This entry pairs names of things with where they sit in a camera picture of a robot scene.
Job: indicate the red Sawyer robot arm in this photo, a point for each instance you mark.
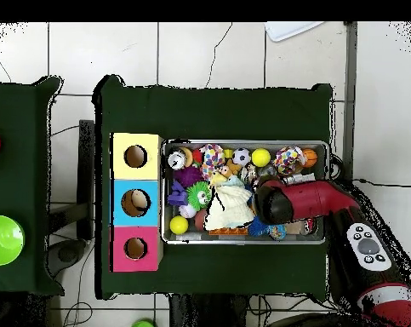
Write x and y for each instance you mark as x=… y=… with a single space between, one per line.
x=314 y=201

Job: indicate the dark green side table cloth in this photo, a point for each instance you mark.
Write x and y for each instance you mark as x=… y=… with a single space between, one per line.
x=18 y=102

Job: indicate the mint waffle cloth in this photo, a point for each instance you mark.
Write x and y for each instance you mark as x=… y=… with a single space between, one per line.
x=235 y=182

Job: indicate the black and white can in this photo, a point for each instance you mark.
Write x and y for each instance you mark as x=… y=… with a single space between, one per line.
x=176 y=160

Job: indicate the small soccer ball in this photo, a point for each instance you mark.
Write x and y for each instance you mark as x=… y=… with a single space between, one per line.
x=241 y=156

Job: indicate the cream waffle cloth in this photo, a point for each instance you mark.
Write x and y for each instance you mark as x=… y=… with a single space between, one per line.
x=229 y=209

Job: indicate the smooth yellow ball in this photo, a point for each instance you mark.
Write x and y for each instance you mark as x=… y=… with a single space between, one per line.
x=179 y=225

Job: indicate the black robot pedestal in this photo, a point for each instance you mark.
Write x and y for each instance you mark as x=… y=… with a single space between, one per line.
x=208 y=313

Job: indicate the yellow tennis-style ball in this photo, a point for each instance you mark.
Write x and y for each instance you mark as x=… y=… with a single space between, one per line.
x=261 y=157

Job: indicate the white tray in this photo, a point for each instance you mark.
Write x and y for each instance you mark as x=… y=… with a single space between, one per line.
x=286 y=30

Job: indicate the polka dot cloth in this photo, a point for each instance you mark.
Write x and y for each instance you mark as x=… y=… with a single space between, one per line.
x=212 y=158

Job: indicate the green spiky toy with eyes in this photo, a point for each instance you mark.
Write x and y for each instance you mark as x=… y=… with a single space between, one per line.
x=196 y=194

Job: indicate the purple spiky ball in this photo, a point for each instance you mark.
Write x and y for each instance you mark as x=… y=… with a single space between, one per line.
x=188 y=176

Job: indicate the lime green bowl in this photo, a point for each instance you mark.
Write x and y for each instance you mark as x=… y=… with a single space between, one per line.
x=4 y=240
x=143 y=325

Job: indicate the small orange basketball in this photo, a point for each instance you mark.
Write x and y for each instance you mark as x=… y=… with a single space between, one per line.
x=310 y=157

